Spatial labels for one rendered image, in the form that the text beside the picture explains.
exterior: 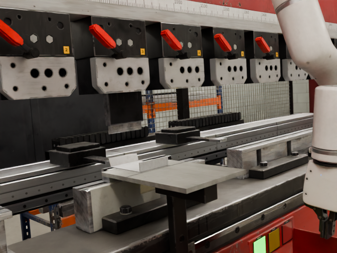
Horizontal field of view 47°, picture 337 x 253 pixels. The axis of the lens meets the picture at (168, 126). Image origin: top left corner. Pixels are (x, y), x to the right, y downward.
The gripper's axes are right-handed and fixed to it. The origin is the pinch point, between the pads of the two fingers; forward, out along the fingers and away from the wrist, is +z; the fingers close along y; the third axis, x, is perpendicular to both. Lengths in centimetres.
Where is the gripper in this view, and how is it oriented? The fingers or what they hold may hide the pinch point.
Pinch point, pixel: (327, 228)
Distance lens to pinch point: 96.6
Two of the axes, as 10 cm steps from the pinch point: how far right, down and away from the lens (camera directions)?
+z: 0.0, 9.9, 1.6
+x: 7.1, -1.2, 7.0
